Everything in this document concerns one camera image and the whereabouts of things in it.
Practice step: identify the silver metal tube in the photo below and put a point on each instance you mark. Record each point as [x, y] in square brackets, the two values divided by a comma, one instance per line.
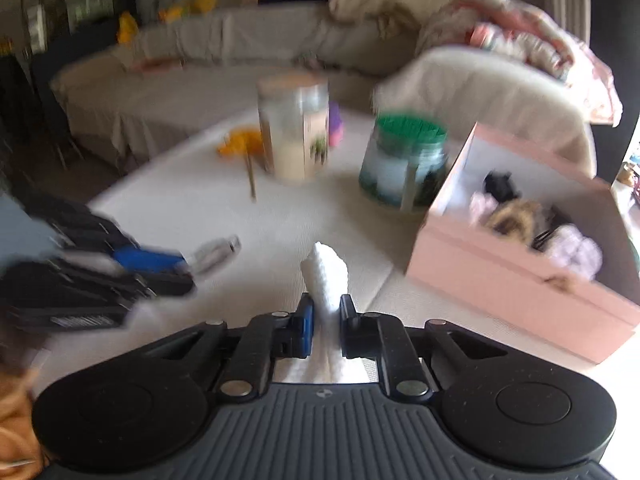
[215, 252]

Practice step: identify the floral blanket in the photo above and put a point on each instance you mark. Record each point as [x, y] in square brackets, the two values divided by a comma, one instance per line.
[525, 40]

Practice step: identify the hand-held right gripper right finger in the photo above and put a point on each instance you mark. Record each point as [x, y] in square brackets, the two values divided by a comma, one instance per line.
[348, 330]

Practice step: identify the yellow toy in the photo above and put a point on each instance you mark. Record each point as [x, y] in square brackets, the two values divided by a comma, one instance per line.
[127, 27]

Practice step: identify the beige pillow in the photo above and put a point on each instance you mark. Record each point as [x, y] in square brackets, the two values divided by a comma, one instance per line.
[390, 5]

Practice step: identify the green lid glass jar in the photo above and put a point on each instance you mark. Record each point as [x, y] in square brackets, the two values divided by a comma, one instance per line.
[400, 170]

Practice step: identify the clear plastic jar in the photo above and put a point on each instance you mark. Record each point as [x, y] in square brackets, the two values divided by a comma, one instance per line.
[295, 130]

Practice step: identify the white throw blanket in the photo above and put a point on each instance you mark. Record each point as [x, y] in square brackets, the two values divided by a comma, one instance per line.
[500, 90]

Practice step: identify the purple small item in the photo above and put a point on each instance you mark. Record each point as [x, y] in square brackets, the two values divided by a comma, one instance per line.
[336, 125]

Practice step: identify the white tissue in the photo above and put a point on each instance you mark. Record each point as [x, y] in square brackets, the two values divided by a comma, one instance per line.
[325, 275]

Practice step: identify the leopard print scrunchie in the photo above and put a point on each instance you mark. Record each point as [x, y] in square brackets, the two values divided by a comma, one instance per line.
[512, 220]

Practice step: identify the pink cardboard box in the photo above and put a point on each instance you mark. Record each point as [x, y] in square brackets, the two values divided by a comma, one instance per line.
[500, 280]

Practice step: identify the pink white cloth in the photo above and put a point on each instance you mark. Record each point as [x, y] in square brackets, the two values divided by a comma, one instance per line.
[482, 210]

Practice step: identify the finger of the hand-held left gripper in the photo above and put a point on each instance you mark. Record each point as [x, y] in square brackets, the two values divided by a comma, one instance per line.
[167, 285]
[147, 261]

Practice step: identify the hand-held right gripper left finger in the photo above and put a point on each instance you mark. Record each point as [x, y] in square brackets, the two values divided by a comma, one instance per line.
[306, 327]

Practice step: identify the wooden stick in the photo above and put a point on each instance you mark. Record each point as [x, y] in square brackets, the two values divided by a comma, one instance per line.
[251, 177]

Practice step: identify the grey sofa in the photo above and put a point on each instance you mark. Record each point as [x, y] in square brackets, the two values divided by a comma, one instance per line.
[200, 75]

